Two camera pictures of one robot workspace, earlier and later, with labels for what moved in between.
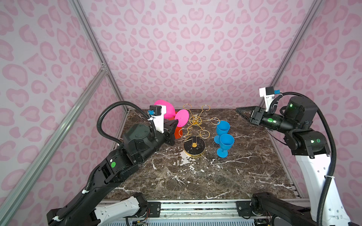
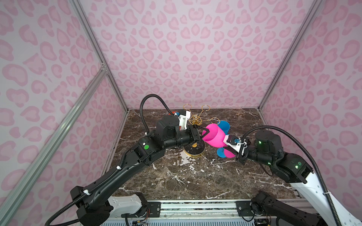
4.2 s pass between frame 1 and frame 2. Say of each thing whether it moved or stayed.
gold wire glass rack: stayed
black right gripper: moved
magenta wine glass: moved
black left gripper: moved
